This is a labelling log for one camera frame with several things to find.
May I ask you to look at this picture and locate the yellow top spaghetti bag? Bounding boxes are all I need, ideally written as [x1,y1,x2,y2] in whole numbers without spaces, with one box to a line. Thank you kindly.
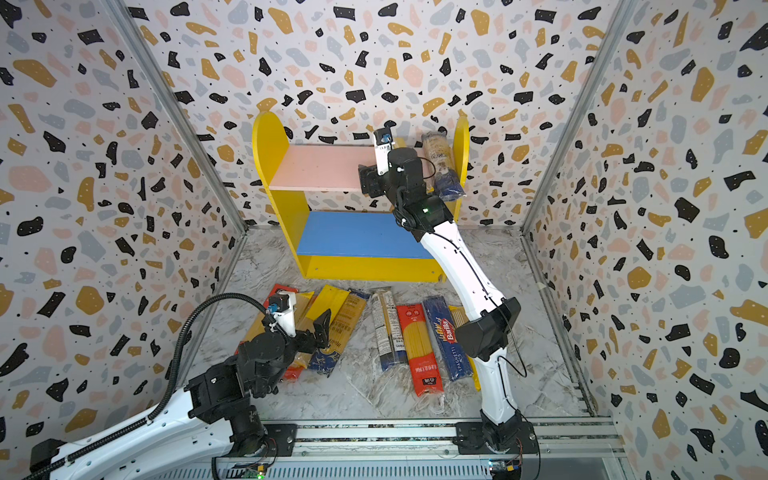
[291,285,349,374]

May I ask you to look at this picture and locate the yellow navy spaghetti bag figure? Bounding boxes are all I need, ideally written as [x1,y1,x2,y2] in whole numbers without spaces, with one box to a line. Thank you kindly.
[422,131,468,202]

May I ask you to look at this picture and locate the white label spaghetti bag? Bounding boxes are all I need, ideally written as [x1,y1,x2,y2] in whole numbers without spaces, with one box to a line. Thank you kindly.
[371,287,408,371]

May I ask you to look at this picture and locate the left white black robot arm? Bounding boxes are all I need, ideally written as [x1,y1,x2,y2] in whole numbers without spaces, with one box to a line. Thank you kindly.
[30,311,331,479]

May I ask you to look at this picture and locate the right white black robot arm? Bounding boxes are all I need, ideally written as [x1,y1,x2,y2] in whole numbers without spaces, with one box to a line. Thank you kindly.
[358,146,523,452]

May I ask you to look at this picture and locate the yellow shelf pink blue boards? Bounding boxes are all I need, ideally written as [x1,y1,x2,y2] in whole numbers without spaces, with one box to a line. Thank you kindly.
[252,112,472,282]

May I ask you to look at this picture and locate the red top spaghetti bag far-left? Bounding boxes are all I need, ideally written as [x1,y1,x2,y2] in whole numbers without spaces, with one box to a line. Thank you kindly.
[236,284,298,351]

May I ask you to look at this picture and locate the dark blue spaghetti bag left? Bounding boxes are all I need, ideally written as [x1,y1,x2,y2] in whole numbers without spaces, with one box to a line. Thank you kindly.
[308,290,370,376]

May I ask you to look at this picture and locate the blue Barilla spaghetti box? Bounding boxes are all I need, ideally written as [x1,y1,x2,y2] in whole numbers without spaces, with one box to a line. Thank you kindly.
[422,296,472,381]

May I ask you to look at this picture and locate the yellow Statime spaghetti bag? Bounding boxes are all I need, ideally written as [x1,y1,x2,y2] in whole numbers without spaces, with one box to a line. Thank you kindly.
[449,306,481,391]

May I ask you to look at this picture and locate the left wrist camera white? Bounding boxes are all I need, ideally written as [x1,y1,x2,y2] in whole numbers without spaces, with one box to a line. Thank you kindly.
[267,293,297,337]

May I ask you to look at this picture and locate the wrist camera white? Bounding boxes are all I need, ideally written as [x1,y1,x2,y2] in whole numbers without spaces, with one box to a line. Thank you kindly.
[373,126,394,175]
[267,293,297,337]

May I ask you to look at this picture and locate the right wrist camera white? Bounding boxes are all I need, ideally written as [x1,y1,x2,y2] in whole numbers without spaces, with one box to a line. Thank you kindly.
[373,126,394,175]

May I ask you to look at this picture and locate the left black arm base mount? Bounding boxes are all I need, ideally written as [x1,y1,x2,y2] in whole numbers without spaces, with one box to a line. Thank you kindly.
[227,423,298,462]

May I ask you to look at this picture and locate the left black corrugated cable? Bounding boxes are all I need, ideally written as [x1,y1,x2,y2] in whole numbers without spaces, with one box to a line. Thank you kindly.
[17,292,271,480]

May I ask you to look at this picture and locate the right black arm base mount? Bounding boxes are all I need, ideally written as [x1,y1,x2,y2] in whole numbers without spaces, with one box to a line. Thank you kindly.
[452,421,539,455]

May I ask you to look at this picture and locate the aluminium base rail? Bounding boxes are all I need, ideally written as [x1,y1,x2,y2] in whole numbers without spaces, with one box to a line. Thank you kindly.
[113,416,637,480]

